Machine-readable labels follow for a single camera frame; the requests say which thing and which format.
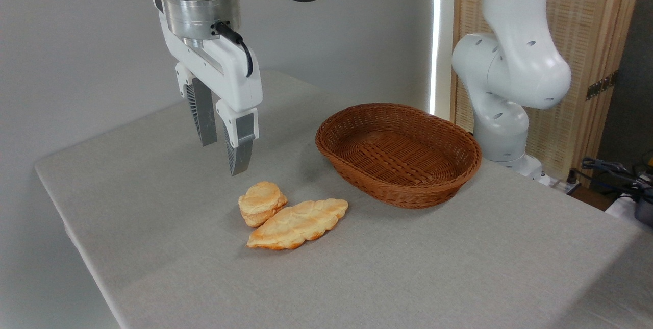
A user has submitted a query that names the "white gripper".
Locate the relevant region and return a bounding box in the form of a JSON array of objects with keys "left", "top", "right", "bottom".
[{"left": 153, "top": 0, "right": 264, "bottom": 176}]

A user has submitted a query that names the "small round bread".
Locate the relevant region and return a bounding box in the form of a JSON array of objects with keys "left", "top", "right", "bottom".
[{"left": 238, "top": 181, "right": 288, "bottom": 228}]

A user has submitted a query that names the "long braided bread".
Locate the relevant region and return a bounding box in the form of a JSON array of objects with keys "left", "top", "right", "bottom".
[{"left": 246, "top": 198, "right": 349, "bottom": 251}]

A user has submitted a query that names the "brown oval wicker basket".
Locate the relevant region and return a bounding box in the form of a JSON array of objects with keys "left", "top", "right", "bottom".
[{"left": 315, "top": 103, "right": 483, "bottom": 210}]

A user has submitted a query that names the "grey tablecloth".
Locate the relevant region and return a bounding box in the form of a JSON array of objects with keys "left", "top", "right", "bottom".
[{"left": 34, "top": 70, "right": 653, "bottom": 329}]

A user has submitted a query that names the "metal screen hinge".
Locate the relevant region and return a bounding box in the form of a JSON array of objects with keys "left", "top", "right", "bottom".
[{"left": 585, "top": 71, "right": 619, "bottom": 102}]

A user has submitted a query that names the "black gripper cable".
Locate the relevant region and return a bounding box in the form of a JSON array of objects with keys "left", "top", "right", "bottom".
[{"left": 215, "top": 21, "right": 254, "bottom": 78}]

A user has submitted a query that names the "black cable bundle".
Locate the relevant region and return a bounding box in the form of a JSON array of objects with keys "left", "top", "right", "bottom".
[{"left": 571, "top": 157, "right": 653, "bottom": 205}]

